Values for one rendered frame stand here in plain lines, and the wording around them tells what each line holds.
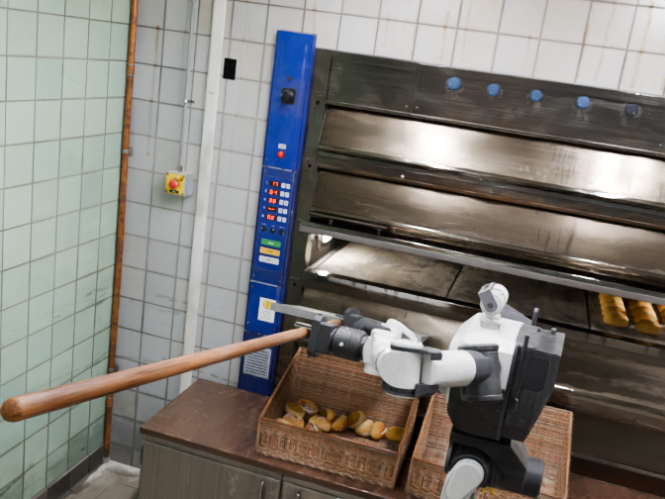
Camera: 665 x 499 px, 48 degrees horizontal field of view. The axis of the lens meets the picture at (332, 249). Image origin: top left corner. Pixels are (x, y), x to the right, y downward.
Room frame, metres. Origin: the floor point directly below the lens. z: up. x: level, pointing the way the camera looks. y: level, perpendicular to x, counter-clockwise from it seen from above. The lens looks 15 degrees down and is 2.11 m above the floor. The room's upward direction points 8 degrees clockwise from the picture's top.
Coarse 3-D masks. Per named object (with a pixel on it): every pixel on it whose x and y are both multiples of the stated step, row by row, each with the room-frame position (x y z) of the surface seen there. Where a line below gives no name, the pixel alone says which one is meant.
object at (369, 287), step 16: (304, 272) 3.09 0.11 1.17; (320, 272) 3.10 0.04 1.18; (352, 288) 3.04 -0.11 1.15; (368, 288) 3.02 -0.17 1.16; (384, 288) 3.00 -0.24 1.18; (400, 288) 3.03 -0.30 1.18; (416, 304) 2.97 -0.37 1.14; (432, 304) 2.95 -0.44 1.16; (448, 304) 2.93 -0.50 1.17; (464, 304) 2.93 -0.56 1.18; (544, 320) 2.87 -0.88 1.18; (576, 336) 2.80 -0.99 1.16; (592, 336) 2.79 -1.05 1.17; (608, 336) 2.79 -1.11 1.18; (640, 352) 2.74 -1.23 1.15; (656, 352) 2.73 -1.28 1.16
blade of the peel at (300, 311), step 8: (272, 304) 2.55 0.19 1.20; (280, 304) 2.55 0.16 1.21; (280, 312) 2.54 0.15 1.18; (288, 312) 2.53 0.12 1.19; (296, 312) 2.53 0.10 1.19; (304, 312) 2.52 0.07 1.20; (312, 312) 2.52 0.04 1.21; (320, 312) 2.79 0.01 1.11; (328, 312) 2.85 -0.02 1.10; (328, 320) 2.50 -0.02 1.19; (416, 336) 2.42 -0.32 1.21; (424, 336) 2.51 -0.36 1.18
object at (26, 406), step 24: (288, 336) 1.82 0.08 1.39; (168, 360) 1.19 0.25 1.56; (192, 360) 1.26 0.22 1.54; (216, 360) 1.36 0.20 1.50; (72, 384) 0.92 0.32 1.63; (96, 384) 0.96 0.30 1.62; (120, 384) 1.01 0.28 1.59; (0, 408) 0.80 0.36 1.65; (24, 408) 0.80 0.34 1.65; (48, 408) 0.85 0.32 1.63
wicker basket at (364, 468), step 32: (288, 384) 2.91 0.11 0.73; (320, 384) 2.98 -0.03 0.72; (384, 416) 2.90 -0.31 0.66; (416, 416) 2.87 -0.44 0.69; (256, 448) 2.59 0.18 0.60; (288, 448) 2.64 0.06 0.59; (320, 448) 2.53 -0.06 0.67; (352, 448) 2.51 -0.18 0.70; (384, 448) 2.75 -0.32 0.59; (384, 480) 2.48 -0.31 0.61
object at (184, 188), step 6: (168, 174) 3.18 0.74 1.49; (174, 174) 3.18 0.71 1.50; (180, 174) 3.17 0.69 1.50; (186, 174) 3.17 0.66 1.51; (192, 174) 3.22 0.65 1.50; (168, 180) 3.18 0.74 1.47; (186, 180) 3.17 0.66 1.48; (192, 180) 3.23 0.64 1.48; (168, 186) 3.18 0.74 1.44; (180, 186) 3.17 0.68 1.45; (186, 186) 3.18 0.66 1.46; (168, 192) 3.18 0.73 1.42; (174, 192) 3.18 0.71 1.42; (180, 192) 3.17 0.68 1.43; (186, 192) 3.18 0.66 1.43
